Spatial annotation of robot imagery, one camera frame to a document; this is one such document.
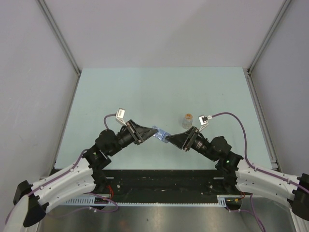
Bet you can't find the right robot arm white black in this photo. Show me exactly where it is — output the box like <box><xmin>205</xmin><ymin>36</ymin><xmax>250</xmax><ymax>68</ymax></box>
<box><xmin>166</xmin><ymin>127</ymin><xmax>309</xmax><ymax>220</ymax></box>

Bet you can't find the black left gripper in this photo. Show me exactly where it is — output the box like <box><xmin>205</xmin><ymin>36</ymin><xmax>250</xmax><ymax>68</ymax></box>
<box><xmin>108</xmin><ymin>119</ymin><xmax>157</xmax><ymax>156</ymax></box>

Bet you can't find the blue plastic pill organizer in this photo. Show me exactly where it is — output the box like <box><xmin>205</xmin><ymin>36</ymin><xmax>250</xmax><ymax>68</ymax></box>
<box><xmin>152</xmin><ymin>126</ymin><xmax>170</xmax><ymax>143</ymax></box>

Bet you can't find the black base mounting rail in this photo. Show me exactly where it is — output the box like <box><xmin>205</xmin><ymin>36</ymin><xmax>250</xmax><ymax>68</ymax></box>
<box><xmin>49</xmin><ymin>168</ymin><xmax>252</xmax><ymax>203</ymax></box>

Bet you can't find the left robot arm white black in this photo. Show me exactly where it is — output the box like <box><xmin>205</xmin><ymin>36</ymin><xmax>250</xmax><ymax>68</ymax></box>
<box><xmin>4</xmin><ymin>120</ymin><xmax>158</xmax><ymax>232</ymax></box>

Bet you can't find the white slotted cable duct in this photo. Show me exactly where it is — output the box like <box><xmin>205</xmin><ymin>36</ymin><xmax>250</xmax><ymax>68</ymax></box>
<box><xmin>60</xmin><ymin>194</ymin><xmax>243</xmax><ymax>207</ymax></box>

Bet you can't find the left aluminium frame profile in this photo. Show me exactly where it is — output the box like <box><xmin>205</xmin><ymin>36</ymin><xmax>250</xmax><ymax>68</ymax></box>
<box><xmin>36</xmin><ymin>0</ymin><xmax>82</xmax><ymax>75</ymax></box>

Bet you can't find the grey aluminium corner profile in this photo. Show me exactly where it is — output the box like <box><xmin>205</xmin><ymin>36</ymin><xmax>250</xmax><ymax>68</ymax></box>
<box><xmin>246</xmin><ymin>0</ymin><xmax>294</xmax><ymax>74</ymax></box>

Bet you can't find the clear glass pill bottle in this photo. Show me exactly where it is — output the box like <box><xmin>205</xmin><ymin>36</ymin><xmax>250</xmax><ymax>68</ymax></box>
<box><xmin>182</xmin><ymin>114</ymin><xmax>193</xmax><ymax>130</ymax></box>

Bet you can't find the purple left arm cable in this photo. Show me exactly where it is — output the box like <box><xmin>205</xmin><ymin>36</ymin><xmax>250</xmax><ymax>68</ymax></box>
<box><xmin>4</xmin><ymin>113</ymin><xmax>121</xmax><ymax>223</ymax></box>

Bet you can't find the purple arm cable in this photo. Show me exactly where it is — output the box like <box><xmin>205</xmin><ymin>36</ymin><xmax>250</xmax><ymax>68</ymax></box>
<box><xmin>207</xmin><ymin>112</ymin><xmax>309</xmax><ymax>232</ymax></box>
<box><xmin>4</xmin><ymin>113</ymin><xmax>121</xmax><ymax>223</ymax></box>

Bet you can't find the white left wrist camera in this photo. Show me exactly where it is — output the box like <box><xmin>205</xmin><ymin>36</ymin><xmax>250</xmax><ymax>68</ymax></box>
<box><xmin>115</xmin><ymin>108</ymin><xmax>126</xmax><ymax>126</ymax></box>

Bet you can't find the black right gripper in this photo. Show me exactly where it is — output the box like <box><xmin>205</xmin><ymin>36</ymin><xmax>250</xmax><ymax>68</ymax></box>
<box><xmin>166</xmin><ymin>126</ymin><xmax>218</xmax><ymax>162</ymax></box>

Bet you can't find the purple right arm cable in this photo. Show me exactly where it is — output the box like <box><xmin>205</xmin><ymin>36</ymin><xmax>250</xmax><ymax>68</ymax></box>
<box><xmin>207</xmin><ymin>112</ymin><xmax>309</xmax><ymax>232</ymax></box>

